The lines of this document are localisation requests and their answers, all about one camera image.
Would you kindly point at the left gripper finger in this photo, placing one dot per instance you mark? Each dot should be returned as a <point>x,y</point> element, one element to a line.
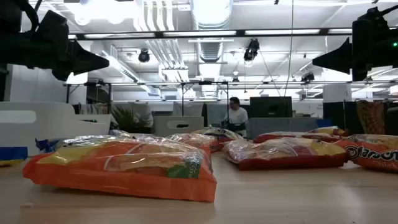
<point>71,71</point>
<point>77,54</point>

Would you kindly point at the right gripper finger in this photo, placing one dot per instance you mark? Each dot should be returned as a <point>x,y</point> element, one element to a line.
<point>340,54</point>
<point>348,69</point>

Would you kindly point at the orange Maruchan noodle pack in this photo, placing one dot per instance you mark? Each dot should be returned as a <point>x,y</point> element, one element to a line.
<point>329,130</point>
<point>109,183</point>
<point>373,155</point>

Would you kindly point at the blue Maruchan noodle pack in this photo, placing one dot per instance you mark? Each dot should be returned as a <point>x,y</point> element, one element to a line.
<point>46,145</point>
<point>12,153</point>
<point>93,139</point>
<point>222,134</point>

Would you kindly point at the red Maruchan noodle pack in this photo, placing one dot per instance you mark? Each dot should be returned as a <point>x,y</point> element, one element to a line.
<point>280,136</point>
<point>280,161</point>
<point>199,141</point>

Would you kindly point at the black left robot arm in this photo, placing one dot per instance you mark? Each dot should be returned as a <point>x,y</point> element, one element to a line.
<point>15,46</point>

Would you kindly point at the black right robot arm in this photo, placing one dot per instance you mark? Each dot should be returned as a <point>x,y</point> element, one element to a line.
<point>393,56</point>

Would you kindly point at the black ceiling spotlight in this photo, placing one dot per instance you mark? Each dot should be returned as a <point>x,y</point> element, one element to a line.
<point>144,56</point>
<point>308,76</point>
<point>251,49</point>

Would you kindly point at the black room divider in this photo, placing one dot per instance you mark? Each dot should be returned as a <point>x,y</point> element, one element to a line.
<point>339,118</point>

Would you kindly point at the orange patterned tapestry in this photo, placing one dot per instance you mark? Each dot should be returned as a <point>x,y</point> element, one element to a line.
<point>371,118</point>

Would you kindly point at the blue box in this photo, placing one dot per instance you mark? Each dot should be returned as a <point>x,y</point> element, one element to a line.
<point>324,123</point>

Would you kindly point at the white plastic bin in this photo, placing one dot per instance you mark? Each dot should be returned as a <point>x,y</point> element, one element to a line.
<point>62,130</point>

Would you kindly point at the potted succulent plant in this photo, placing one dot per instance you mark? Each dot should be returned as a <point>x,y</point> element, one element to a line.
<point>127,119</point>

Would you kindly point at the dark grey plastic bin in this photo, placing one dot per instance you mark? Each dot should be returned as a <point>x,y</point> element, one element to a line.
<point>280,124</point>

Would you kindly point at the black overhead light bar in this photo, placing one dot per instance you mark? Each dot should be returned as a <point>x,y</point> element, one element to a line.
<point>239,32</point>

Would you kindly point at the light grey plastic bin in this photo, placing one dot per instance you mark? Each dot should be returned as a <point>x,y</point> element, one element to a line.
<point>164,126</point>

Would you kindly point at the person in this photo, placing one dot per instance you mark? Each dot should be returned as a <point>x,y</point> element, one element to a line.
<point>237,115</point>

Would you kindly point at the black background rack frame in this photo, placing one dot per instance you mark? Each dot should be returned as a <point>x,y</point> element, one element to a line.
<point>67,93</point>

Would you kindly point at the silver ceiling air duct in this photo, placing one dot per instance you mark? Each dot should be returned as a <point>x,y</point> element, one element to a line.
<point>211,49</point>

